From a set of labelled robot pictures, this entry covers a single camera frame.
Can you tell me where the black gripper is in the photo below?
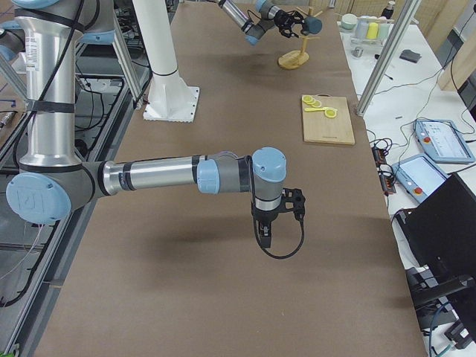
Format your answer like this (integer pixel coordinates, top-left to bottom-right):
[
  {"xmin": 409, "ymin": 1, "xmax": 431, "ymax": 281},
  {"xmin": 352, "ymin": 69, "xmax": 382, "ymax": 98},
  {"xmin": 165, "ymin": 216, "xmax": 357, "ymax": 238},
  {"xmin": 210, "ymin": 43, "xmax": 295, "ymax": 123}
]
[
  {"xmin": 251, "ymin": 208, "xmax": 281, "ymax": 248},
  {"xmin": 274, "ymin": 10, "xmax": 306, "ymax": 38}
]

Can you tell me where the dark blue mug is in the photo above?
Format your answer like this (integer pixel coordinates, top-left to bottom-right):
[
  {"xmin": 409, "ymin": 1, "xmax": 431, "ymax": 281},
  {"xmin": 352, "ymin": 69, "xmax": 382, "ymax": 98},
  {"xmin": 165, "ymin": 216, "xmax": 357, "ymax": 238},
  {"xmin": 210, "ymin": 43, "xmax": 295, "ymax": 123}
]
[{"xmin": 300, "ymin": 16, "xmax": 323, "ymax": 36}]

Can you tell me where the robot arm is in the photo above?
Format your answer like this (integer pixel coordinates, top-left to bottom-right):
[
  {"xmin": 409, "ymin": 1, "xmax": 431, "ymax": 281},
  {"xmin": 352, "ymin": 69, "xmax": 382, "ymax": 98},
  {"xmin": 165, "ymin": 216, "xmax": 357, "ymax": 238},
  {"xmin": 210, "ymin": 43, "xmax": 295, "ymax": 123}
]
[
  {"xmin": 218, "ymin": 0, "xmax": 311, "ymax": 45},
  {"xmin": 7, "ymin": 1, "xmax": 286, "ymax": 251}
]

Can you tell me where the bamboo cup rack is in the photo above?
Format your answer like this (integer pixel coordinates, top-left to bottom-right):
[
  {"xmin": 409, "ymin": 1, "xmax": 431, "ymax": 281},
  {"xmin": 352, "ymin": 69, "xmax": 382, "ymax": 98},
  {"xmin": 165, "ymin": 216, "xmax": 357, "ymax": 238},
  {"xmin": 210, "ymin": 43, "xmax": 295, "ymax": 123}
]
[{"xmin": 277, "ymin": 5, "xmax": 322, "ymax": 70}]

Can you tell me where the grey cup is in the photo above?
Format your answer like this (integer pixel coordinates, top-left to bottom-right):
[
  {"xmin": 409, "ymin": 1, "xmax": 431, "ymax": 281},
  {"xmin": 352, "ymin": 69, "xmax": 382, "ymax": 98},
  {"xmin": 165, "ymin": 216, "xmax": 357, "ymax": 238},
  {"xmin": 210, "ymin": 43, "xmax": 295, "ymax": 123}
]
[{"xmin": 355, "ymin": 19, "xmax": 369, "ymax": 39}]

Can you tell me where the small metal cup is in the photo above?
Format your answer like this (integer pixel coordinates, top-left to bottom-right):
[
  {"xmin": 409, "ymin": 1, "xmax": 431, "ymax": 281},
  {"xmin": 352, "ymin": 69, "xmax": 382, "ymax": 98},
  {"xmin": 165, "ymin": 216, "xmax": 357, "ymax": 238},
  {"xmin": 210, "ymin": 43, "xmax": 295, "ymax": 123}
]
[{"xmin": 352, "ymin": 47, "xmax": 364, "ymax": 58}]

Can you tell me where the yellow cup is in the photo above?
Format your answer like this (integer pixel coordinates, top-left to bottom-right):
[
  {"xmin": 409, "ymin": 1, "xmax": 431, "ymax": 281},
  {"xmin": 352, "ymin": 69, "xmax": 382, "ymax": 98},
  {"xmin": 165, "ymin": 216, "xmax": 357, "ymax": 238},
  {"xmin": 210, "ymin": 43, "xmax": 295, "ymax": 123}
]
[{"xmin": 366, "ymin": 22, "xmax": 379, "ymax": 40}]

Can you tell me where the pale green bowl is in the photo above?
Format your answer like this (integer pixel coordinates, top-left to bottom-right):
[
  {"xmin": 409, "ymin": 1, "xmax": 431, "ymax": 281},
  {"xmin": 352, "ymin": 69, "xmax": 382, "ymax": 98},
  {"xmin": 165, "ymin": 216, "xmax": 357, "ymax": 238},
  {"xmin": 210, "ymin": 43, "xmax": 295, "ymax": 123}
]
[{"xmin": 341, "ymin": 13, "xmax": 358, "ymax": 30}]

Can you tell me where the lemon slice top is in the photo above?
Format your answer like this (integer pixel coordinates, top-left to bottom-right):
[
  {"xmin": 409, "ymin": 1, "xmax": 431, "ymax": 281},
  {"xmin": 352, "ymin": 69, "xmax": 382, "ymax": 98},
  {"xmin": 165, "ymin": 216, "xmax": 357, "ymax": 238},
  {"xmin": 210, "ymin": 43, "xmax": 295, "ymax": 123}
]
[{"xmin": 302, "ymin": 95, "xmax": 315, "ymax": 104}]

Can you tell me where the yellow plastic knife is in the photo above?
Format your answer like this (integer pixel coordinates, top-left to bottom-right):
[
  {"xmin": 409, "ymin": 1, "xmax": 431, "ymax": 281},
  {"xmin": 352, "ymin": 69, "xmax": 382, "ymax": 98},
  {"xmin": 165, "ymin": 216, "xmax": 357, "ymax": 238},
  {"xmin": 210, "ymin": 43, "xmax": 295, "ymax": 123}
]
[{"xmin": 304, "ymin": 107, "xmax": 331, "ymax": 112}]

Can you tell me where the lemon slice front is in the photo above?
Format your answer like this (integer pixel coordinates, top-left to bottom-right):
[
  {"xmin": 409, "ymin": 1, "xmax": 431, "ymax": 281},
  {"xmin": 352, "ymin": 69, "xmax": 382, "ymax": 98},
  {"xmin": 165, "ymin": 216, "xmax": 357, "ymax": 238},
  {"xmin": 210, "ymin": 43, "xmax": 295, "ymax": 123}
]
[{"xmin": 324, "ymin": 107, "xmax": 338, "ymax": 118}]

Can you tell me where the black bottle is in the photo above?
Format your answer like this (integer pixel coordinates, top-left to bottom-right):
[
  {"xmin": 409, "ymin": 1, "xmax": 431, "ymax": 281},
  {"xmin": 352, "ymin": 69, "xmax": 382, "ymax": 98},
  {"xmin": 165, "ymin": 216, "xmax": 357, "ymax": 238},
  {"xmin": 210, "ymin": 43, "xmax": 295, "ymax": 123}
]
[{"xmin": 381, "ymin": 0, "xmax": 396, "ymax": 19}]

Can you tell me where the bamboo cutting board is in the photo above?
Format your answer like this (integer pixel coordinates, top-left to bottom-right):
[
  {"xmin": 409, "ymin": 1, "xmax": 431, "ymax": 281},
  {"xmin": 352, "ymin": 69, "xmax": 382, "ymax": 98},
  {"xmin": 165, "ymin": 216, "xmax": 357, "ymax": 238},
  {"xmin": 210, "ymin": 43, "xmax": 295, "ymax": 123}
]
[{"xmin": 301, "ymin": 94, "xmax": 356, "ymax": 145}]

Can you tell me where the dark grey cloth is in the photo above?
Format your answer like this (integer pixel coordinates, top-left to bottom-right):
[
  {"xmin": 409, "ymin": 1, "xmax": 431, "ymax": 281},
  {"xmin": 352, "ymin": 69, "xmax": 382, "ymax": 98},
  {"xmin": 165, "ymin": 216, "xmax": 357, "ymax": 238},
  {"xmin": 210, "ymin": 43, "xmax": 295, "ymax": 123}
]
[{"xmin": 399, "ymin": 49, "xmax": 422, "ymax": 63}]

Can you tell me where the power strip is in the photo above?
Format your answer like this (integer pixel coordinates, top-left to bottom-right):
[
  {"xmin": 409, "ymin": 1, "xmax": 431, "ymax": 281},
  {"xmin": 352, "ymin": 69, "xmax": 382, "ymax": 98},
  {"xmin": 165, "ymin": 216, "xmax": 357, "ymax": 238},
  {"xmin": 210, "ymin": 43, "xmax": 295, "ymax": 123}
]
[{"xmin": 372, "ymin": 146, "xmax": 396, "ymax": 196}]

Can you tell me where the lower teach pendant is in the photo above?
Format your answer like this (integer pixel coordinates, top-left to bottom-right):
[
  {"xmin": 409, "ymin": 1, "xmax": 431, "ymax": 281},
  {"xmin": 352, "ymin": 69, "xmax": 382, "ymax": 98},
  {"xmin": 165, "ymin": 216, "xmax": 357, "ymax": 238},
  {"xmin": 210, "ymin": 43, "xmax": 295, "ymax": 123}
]
[{"xmin": 392, "ymin": 154, "xmax": 448, "ymax": 203}]

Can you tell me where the teach pendant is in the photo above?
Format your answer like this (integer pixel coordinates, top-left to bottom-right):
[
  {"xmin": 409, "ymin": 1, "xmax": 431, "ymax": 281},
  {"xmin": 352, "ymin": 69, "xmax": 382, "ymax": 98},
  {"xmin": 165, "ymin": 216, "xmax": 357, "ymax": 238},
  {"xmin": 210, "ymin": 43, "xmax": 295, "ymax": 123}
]
[
  {"xmin": 415, "ymin": 118, "xmax": 475, "ymax": 164},
  {"xmin": 392, "ymin": 154, "xmax": 448, "ymax": 203}
]

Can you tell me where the black monitor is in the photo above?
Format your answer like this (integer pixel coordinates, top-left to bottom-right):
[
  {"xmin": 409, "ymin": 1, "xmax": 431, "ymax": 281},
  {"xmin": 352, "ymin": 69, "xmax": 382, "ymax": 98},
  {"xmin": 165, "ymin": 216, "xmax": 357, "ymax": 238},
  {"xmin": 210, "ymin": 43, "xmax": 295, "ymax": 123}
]
[{"xmin": 396, "ymin": 173, "xmax": 475, "ymax": 338}]

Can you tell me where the upper teach pendant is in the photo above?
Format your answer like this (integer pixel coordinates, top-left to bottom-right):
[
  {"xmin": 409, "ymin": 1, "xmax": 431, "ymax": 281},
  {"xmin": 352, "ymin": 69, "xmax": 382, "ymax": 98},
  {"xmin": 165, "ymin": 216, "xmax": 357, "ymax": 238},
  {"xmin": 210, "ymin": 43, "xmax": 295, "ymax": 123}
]
[{"xmin": 415, "ymin": 118, "xmax": 475, "ymax": 164}]

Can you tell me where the black camera cable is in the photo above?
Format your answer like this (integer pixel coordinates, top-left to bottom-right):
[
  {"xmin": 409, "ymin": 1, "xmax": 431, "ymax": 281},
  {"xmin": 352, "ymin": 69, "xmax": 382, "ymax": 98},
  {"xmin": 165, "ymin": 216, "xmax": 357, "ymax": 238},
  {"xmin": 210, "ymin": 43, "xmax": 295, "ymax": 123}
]
[{"xmin": 253, "ymin": 213, "xmax": 306, "ymax": 260}]

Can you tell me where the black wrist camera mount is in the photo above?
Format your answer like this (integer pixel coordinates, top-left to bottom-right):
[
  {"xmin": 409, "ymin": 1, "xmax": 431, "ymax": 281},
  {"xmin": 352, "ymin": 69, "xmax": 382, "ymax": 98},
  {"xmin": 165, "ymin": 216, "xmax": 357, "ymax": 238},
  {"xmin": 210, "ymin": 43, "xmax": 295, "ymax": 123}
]
[{"xmin": 278, "ymin": 187, "xmax": 306, "ymax": 222}]

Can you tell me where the aluminium frame post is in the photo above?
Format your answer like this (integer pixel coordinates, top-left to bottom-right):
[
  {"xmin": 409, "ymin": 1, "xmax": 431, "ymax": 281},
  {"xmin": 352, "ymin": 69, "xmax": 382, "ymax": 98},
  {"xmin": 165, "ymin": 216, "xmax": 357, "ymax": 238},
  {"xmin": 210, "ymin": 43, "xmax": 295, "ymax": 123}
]
[{"xmin": 356, "ymin": 0, "xmax": 422, "ymax": 117}]

